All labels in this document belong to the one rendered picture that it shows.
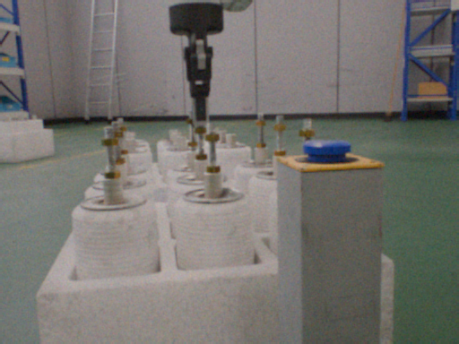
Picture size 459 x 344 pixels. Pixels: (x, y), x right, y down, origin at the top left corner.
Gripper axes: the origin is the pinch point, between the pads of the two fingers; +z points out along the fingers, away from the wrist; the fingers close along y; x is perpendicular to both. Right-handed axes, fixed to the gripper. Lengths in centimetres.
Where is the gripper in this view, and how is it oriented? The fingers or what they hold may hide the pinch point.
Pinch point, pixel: (200, 111)
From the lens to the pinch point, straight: 67.2
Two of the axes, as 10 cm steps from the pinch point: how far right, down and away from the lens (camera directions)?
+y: 1.3, 1.6, -9.8
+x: 9.9, -0.5, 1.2
